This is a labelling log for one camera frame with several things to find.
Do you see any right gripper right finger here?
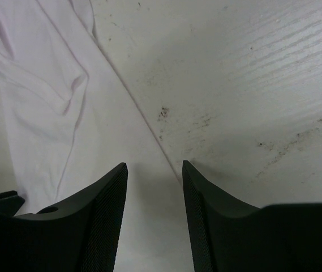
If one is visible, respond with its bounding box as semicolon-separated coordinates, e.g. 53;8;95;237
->
182;161;322;271

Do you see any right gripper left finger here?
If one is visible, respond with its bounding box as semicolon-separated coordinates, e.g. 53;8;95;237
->
0;163;128;271

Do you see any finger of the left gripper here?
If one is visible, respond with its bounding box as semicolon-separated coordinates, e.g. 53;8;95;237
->
0;190;25;216

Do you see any white tank top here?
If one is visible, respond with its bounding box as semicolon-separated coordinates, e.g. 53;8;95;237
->
0;1;193;271

